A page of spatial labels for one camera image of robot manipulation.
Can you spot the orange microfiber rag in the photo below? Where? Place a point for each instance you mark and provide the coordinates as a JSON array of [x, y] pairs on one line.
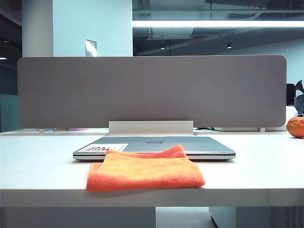
[[142, 173]]

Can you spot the silver closed laptop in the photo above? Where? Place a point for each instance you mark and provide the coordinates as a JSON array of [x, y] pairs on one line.
[[204, 147]]

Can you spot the red white laptop sticker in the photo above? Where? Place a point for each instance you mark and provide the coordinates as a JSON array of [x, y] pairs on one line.
[[97, 148]]

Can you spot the grey fabric desk divider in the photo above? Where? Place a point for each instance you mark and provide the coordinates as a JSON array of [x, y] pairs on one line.
[[152, 90]]

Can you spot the pink paper item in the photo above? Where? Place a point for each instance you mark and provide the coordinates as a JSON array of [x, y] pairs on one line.
[[79, 129]]

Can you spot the long linear ceiling light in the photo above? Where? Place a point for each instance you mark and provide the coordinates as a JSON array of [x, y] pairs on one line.
[[213, 23]]

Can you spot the black computer monitor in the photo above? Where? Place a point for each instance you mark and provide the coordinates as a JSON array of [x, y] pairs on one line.
[[290, 93]]

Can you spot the orange tangerine fruit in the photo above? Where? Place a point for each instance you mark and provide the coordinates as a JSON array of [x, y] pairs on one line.
[[297, 127]]

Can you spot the dark blue seated figure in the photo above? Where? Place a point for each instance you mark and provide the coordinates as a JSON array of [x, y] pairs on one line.
[[300, 99]]

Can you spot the grey vented cabinet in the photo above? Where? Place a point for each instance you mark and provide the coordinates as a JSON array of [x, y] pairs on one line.
[[273, 216]]

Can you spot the framed wall notice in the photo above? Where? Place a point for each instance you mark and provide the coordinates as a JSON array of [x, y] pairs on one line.
[[91, 47]]

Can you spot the white divider bracket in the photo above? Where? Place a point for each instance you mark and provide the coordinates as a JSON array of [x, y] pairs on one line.
[[262, 129], [41, 130]]

